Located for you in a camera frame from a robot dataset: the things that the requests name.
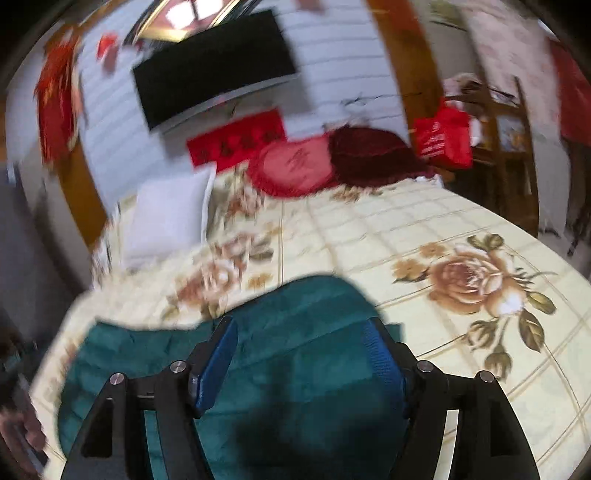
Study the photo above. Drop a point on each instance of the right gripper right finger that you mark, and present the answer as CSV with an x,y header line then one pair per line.
x,y
490,442

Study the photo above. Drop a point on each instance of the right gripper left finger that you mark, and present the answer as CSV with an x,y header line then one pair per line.
x,y
112,441

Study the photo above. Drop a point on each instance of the dark green puffer jacket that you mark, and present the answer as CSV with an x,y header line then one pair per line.
x,y
299,400

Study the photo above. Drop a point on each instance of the person's left hand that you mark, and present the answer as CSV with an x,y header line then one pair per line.
x,y
19,427

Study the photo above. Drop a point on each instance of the floral plaid bed sheet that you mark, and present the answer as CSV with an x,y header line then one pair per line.
x,y
470,290

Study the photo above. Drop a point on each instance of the white pillow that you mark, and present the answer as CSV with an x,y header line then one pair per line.
x,y
170,215

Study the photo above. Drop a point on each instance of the wooden shelf rack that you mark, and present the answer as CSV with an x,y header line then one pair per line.
x,y
503,178

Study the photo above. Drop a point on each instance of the red shopping bag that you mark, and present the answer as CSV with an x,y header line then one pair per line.
x,y
444,140

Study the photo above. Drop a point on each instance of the dark red velvet cushion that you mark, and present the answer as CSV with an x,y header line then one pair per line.
x,y
369,157

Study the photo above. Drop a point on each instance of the red calligraphy banner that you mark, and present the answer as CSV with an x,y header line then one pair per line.
x,y
237,141

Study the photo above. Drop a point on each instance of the red heart-shaped cushion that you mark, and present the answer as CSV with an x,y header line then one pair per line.
x,y
293,169

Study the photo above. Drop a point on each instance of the red chinese knot hanging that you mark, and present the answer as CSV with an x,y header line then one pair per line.
x,y
58,101

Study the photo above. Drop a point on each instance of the red hanging cloth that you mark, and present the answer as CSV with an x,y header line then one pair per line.
x,y
574,96

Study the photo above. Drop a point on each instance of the floral pink curtain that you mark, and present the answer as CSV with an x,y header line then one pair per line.
x,y
512,46

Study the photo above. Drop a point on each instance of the framed red picture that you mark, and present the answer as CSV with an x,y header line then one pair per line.
x,y
173,21

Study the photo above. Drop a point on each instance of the black wall television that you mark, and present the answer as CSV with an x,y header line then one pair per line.
x,y
221,63

